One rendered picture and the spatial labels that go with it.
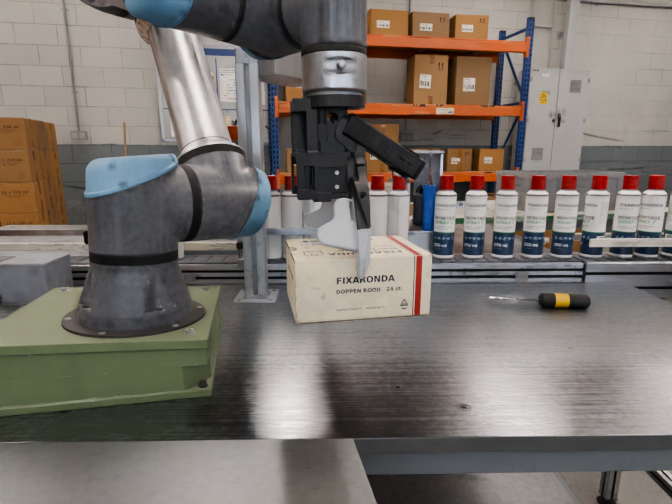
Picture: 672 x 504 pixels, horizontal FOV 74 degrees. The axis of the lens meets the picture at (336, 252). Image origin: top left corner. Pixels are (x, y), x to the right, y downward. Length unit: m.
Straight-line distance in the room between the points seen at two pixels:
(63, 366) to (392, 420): 0.40
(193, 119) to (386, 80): 5.07
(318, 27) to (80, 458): 0.52
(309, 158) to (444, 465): 0.41
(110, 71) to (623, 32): 6.28
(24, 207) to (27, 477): 3.89
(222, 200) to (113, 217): 0.15
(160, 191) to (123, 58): 5.06
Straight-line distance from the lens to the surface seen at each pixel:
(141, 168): 0.63
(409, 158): 0.56
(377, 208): 1.08
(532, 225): 1.20
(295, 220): 1.08
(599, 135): 7.20
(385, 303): 0.53
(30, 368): 0.67
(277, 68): 0.93
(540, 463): 0.67
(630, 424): 0.66
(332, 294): 0.51
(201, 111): 0.78
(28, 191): 4.38
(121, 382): 0.65
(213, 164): 0.71
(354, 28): 0.53
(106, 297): 0.66
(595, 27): 7.20
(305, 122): 0.54
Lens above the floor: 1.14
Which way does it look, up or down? 13 degrees down
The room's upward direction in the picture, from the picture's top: straight up
